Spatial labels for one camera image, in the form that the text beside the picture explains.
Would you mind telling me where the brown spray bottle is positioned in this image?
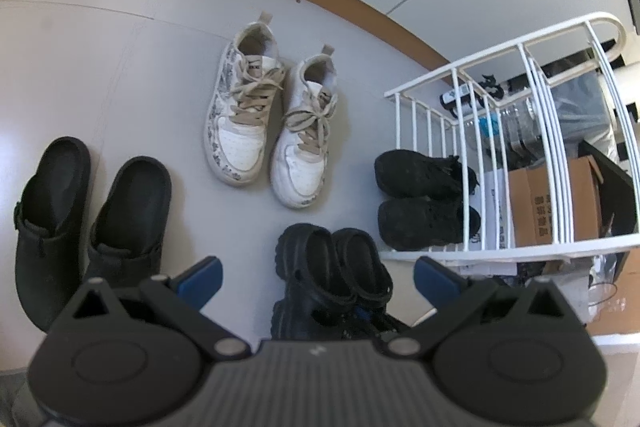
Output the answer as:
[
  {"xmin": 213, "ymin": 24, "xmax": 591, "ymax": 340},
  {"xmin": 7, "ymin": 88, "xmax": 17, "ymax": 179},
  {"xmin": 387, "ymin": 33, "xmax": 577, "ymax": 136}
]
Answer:
[{"xmin": 439, "ymin": 74, "xmax": 503, "ymax": 118}]

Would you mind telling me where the black chunky strap clog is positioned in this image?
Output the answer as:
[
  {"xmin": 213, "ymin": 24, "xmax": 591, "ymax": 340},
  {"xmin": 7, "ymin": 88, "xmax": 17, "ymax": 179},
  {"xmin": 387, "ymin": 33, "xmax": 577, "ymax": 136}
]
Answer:
[
  {"xmin": 272, "ymin": 224, "xmax": 358, "ymax": 342},
  {"xmin": 332, "ymin": 228, "xmax": 394, "ymax": 308}
]

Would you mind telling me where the plain white sneaker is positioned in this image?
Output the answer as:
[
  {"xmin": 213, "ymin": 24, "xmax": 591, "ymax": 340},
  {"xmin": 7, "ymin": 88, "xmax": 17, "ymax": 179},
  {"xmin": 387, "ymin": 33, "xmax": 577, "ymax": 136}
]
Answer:
[{"xmin": 270, "ymin": 44, "xmax": 342, "ymax": 210}]

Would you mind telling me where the brown cardboard box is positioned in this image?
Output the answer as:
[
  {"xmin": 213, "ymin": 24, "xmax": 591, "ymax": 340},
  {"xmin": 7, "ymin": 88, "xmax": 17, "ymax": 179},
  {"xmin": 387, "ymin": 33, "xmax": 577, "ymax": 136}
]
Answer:
[{"xmin": 507, "ymin": 156, "xmax": 608, "ymax": 249}]

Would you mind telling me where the floral print white sneaker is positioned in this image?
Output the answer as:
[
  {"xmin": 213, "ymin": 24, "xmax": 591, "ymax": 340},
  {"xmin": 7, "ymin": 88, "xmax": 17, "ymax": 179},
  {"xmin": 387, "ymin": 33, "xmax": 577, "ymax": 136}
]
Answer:
[{"xmin": 202, "ymin": 12, "xmax": 287, "ymax": 188}]

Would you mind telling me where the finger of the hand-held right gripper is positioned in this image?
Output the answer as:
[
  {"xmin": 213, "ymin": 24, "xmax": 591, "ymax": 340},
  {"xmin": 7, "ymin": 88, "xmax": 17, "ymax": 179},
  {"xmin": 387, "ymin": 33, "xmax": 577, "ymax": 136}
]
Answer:
[{"xmin": 350, "ymin": 304, "xmax": 416, "ymax": 340}]

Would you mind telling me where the black flat board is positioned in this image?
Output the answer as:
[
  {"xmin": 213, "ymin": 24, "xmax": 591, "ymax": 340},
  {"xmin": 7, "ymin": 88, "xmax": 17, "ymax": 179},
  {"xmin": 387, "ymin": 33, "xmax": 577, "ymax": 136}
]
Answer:
[{"xmin": 579, "ymin": 141, "xmax": 640, "ymax": 238}]

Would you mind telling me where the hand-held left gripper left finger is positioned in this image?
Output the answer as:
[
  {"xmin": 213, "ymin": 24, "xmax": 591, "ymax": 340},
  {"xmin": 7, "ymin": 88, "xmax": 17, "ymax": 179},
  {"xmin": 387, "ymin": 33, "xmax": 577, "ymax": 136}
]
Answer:
[{"xmin": 72, "ymin": 255, "xmax": 252, "ymax": 362}]

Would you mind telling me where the black sneaker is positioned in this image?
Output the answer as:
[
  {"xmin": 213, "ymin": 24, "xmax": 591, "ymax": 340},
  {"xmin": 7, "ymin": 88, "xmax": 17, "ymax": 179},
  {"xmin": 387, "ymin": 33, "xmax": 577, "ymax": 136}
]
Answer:
[
  {"xmin": 377, "ymin": 197, "xmax": 481, "ymax": 251},
  {"xmin": 374, "ymin": 149, "xmax": 478, "ymax": 200}
]

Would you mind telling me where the clear water bottle blue label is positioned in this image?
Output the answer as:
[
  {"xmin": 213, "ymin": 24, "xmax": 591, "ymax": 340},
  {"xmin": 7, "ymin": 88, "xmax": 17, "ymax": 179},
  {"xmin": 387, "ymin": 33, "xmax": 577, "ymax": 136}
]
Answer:
[{"xmin": 467, "ymin": 99, "xmax": 556, "ymax": 158}]

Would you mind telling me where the white wire rack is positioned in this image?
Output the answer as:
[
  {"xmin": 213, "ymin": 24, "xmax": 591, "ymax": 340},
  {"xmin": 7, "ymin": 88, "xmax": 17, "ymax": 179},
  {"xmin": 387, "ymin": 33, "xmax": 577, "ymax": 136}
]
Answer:
[{"xmin": 384, "ymin": 12, "xmax": 640, "ymax": 264}]

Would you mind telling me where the grey plastic cover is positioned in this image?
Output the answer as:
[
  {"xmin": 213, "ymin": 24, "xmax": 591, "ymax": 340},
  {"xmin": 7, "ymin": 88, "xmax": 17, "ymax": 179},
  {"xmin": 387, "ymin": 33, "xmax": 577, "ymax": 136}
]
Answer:
[{"xmin": 550, "ymin": 72, "xmax": 618, "ymax": 148}]

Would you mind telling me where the flat cardboard sheet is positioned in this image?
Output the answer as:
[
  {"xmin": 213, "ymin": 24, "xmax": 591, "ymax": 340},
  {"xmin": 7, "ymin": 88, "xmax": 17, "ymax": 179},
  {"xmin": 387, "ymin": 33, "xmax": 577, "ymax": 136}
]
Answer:
[{"xmin": 587, "ymin": 297, "xmax": 640, "ymax": 348}]

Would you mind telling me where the dark grey buckle clog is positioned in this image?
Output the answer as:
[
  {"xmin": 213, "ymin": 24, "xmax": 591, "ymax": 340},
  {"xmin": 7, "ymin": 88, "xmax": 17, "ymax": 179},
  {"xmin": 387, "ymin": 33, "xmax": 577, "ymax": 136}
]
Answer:
[
  {"xmin": 87, "ymin": 157, "xmax": 173, "ymax": 288},
  {"xmin": 14, "ymin": 137, "xmax": 92, "ymax": 333}
]

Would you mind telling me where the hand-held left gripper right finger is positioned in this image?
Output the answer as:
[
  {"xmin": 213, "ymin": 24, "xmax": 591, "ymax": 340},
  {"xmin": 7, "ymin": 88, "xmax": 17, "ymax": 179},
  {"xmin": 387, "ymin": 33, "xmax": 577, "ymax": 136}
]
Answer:
[{"xmin": 385, "ymin": 255, "xmax": 568, "ymax": 362}]

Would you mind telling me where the clear plastic bag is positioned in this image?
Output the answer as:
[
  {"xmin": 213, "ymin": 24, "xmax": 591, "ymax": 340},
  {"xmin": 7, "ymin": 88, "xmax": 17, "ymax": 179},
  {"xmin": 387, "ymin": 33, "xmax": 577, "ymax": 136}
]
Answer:
[{"xmin": 587, "ymin": 254, "xmax": 633, "ymax": 325}]

